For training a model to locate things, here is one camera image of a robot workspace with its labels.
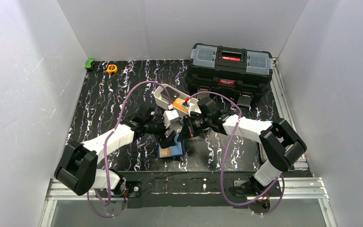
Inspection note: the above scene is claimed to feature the white oblong plastic tray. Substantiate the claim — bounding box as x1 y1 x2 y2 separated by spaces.
154 84 209 135

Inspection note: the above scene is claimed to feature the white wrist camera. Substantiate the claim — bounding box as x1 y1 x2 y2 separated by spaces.
181 100 201 115
163 109 180 128

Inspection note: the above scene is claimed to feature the aluminium frame rail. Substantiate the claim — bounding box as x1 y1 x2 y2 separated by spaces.
39 59 329 227

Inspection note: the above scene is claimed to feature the gold credit card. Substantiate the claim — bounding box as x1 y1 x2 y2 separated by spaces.
159 147 171 158

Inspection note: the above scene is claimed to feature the black plastic toolbox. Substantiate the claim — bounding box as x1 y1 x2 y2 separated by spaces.
185 43 273 106

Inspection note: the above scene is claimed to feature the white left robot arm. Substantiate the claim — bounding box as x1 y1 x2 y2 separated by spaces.
54 106 179 196

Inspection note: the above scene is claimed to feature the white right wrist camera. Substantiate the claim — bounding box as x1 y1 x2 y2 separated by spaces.
181 100 201 115

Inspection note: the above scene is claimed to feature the black marbled table mat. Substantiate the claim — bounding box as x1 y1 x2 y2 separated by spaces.
58 59 295 173

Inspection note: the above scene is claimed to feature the yellow tape measure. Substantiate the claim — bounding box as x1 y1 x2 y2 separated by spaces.
106 64 118 74

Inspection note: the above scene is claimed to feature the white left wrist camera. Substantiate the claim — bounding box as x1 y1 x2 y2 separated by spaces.
163 109 180 128

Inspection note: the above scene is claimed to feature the green small object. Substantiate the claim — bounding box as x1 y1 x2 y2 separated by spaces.
85 59 95 70

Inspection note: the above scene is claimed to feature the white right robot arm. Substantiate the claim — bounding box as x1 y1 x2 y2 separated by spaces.
178 97 307 194

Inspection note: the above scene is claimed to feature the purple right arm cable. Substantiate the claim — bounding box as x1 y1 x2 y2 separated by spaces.
184 91 285 216

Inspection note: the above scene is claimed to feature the blue leather card holder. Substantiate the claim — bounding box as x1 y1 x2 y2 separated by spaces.
157 134 186 158

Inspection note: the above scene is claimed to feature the orange card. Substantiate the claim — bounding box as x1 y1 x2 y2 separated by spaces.
173 98 188 113

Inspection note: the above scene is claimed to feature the black card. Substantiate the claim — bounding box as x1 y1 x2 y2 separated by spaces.
166 87 180 103

